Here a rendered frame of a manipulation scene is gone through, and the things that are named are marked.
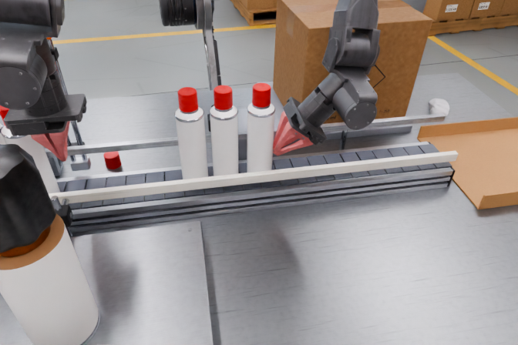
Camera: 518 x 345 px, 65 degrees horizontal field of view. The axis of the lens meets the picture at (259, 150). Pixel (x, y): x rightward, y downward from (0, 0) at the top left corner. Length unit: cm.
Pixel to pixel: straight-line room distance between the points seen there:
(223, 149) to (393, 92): 50
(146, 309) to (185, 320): 6
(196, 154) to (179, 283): 24
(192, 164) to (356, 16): 39
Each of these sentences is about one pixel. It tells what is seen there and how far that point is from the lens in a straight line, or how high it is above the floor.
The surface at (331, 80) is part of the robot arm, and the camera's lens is 75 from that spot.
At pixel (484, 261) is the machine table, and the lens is 87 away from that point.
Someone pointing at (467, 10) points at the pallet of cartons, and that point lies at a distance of 449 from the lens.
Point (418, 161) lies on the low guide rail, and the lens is 91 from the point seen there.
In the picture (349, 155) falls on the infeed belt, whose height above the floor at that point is 88.
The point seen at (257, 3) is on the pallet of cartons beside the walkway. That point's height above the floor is 20.
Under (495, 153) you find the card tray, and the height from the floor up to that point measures 83.
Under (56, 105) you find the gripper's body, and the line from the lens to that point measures 65.
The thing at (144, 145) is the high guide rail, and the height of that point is 96.
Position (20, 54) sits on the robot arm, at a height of 123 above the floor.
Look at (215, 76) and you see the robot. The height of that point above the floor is 62.
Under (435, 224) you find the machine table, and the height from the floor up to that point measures 83.
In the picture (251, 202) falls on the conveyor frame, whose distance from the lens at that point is 81.
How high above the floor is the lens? 143
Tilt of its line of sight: 37 degrees down
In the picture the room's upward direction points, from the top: 2 degrees clockwise
